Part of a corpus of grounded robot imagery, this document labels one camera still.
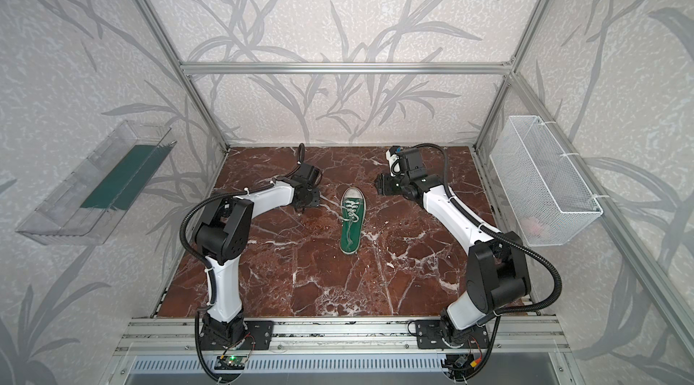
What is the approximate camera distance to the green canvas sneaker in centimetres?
89

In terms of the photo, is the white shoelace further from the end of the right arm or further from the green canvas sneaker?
the end of the right arm

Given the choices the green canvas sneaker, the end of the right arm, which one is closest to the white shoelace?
the green canvas sneaker
